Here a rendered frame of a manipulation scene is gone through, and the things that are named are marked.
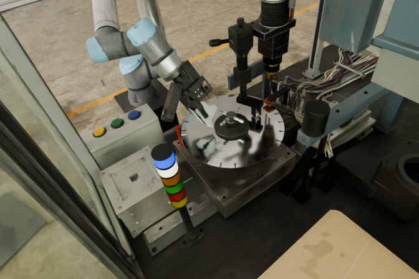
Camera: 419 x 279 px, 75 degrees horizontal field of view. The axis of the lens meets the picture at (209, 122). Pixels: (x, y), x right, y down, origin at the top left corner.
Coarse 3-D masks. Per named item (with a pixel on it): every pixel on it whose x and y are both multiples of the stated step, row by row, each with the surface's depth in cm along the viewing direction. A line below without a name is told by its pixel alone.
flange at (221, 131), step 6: (240, 114) 91; (216, 120) 90; (222, 120) 90; (246, 120) 88; (216, 126) 88; (222, 126) 87; (228, 126) 86; (234, 126) 86; (240, 126) 87; (246, 126) 86; (216, 132) 87; (222, 132) 86; (228, 132) 85; (234, 132) 85; (240, 132) 85; (246, 132) 86; (228, 138) 85; (234, 138) 85
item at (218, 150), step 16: (224, 96) 100; (240, 112) 93; (272, 112) 91; (192, 128) 90; (208, 128) 89; (256, 128) 87; (272, 128) 86; (192, 144) 85; (208, 144) 84; (224, 144) 83; (240, 144) 83; (256, 144) 82; (272, 144) 81; (224, 160) 79; (240, 160) 78; (256, 160) 78
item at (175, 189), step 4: (180, 180) 62; (176, 184) 62; (180, 184) 63; (168, 188) 62; (172, 188) 62; (176, 188) 62; (180, 188) 63; (168, 192) 64; (172, 192) 63; (176, 192) 63
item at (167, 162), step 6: (162, 144) 58; (168, 144) 57; (156, 150) 57; (162, 150) 57; (168, 150) 56; (156, 156) 56; (162, 156) 55; (168, 156) 55; (174, 156) 58; (156, 162) 56; (162, 162) 55; (168, 162) 56; (174, 162) 58; (162, 168) 57
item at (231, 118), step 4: (236, 108) 87; (240, 108) 87; (220, 112) 87; (224, 112) 86; (228, 112) 86; (232, 112) 85; (236, 112) 86; (228, 116) 84; (232, 116) 84; (224, 120) 84; (228, 120) 85; (232, 120) 85; (236, 120) 84; (240, 120) 83; (220, 124) 83
